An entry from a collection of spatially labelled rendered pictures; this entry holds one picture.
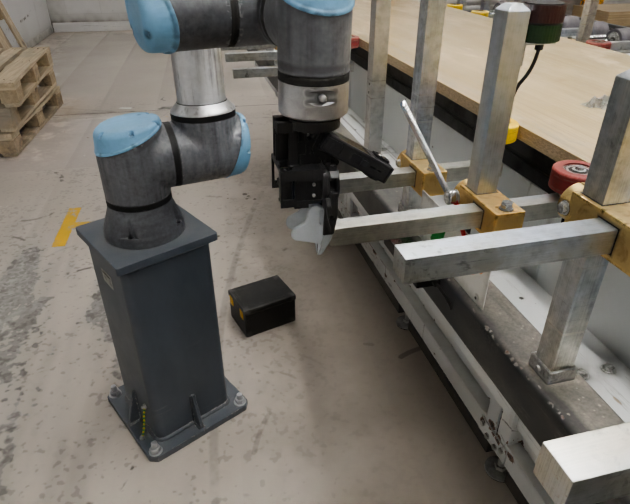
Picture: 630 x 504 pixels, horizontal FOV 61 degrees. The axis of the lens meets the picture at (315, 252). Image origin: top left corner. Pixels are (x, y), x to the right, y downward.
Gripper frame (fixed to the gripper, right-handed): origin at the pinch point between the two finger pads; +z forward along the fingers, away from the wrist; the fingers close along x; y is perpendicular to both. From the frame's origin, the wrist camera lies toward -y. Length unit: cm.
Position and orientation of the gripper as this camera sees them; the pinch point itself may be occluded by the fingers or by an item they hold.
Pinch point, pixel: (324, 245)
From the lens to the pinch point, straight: 80.3
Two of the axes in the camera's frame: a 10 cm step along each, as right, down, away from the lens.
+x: 2.4, 5.1, -8.3
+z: -0.2, 8.6, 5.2
